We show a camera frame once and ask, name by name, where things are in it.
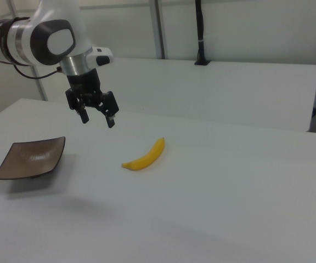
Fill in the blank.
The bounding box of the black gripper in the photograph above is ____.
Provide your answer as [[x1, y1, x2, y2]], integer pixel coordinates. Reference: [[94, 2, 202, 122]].
[[65, 68, 120, 129]]

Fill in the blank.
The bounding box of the yellow banana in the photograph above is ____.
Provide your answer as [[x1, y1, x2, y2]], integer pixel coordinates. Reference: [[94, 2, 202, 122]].
[[121, 137, 166, 172]]

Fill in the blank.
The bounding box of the brown square ceramic plate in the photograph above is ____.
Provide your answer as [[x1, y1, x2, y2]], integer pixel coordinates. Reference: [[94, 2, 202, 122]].
[[0, 136, 66, 181]]

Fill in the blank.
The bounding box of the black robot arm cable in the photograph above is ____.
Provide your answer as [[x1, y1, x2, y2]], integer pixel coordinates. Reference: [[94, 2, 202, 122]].
[[14, 64, 65, 81]]

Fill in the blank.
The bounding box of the black pole with cables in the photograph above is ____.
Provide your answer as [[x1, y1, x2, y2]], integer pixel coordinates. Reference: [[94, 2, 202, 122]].
[[195, 0, 207, 64]]

